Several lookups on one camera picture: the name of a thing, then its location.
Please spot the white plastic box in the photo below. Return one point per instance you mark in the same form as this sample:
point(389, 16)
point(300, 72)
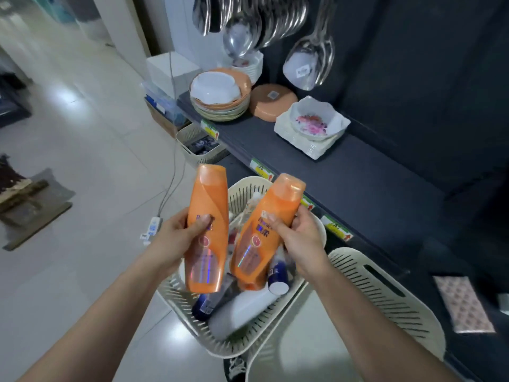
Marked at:
point(175, 75)

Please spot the dark grey shelf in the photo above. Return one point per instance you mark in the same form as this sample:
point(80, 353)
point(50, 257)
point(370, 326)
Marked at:
point(397, 175)

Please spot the green yellow price label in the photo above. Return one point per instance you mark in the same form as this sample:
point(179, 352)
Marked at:
point(337, 227)
point(307, 202)
point(261, 169)
point(209, 129)

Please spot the small white box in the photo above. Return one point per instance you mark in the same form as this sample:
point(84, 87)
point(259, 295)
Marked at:
point(504, 304)

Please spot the pink patterned flat packet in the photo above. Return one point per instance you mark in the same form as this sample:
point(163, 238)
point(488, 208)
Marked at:
point(463, 304)

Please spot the row of hanging steel ladles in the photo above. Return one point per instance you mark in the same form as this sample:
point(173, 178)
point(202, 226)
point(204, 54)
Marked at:
point(310, 63)

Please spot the person's left forearm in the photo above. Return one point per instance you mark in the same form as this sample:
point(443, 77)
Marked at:
point(91, 330)

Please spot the black rack with refill packs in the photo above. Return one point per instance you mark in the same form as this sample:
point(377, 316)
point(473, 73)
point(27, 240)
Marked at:
point(12, 99)

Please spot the wooden woven stool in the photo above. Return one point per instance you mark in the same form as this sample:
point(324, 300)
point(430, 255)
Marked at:
point(24, 194)

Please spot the cream slotted plastic basket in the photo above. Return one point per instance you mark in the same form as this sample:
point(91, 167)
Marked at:
point(187, 310)
point(389, 294)

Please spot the brown wooden door frame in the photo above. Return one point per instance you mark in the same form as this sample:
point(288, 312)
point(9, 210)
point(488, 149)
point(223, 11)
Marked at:
point(145, 23)

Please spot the person's shoe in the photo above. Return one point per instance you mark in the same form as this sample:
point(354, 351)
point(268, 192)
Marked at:
point(236, 367)

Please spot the white ribbed scalloped bowl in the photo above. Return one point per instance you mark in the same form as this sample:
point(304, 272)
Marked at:
point(250, 69)

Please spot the person's right hand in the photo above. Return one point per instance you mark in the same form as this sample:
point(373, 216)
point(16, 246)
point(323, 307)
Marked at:
point(310, 246)

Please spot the orange dome bowl with sticker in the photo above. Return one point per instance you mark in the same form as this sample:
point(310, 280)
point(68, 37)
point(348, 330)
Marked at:
point(272, 103)

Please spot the cream wooden door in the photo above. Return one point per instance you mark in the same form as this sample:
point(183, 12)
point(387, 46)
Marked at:
point(119, 27)

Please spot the person's right forearm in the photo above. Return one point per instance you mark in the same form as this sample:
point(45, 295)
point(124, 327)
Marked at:
point(381, 338)

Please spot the white floral bowl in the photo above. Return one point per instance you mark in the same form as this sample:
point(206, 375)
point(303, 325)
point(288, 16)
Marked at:
point(318, 119)

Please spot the bunch of dark blue packets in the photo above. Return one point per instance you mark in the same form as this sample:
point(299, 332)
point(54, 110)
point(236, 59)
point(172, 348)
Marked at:
point(203, 146)

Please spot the Lux bottle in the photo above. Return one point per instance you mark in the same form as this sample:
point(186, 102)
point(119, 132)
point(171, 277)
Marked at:
point(252, 204)

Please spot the person's left hand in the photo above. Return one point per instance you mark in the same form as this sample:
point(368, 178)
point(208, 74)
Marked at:
point(171, 246)

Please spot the white square dish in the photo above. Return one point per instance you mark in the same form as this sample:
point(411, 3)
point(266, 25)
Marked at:
point(310, 149)

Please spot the clear blue plastic box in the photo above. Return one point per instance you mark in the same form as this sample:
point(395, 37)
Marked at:
point(167, 105)

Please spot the small cream slotted basket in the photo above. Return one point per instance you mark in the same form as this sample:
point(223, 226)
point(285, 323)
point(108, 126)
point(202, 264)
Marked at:
point(187, 133)

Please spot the white power strip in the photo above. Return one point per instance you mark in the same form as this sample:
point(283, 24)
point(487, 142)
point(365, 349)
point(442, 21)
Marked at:
point(151, 230)

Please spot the stack of orange cream plates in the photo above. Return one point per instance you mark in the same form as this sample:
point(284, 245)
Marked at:
point(218, 111)

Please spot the brown cardboard tray box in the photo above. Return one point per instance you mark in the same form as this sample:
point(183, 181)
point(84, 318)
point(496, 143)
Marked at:
point(161, 125)

